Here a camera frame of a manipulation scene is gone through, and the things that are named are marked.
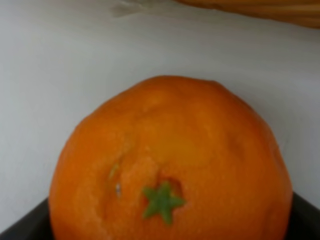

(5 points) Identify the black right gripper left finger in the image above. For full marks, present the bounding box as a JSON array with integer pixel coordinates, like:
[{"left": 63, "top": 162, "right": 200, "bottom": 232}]
[{"left": 0, "top": 199, "right": 54, "bottom": 240}]

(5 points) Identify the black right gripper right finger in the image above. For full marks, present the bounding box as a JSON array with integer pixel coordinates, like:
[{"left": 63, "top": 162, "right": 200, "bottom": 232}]
[{"left": 284, "top": 192, "right": 320, "bottom": 240}]

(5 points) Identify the orange tangerine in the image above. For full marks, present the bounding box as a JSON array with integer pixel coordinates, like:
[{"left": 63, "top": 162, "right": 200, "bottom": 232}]
[{"left": 48, "top": 76, "right": 293, "bottom": 240}]

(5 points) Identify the light brown wicker basket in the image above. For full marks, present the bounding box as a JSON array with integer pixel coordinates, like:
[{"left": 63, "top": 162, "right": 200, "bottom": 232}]
[{"left": 178, "top": 0, "right": 320, "bottom": 29}]

